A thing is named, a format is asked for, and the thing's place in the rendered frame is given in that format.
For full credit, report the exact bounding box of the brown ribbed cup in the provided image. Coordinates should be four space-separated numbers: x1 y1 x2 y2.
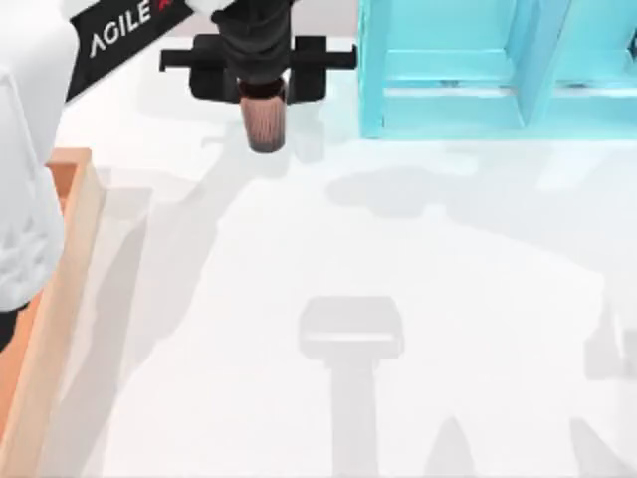
237 77 289 154

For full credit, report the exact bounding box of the light blue rack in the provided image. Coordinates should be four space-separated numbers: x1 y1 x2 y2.
355 0 637 141

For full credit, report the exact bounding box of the shallow salmon-coloured box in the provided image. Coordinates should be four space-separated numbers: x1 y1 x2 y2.
0 146 109 478

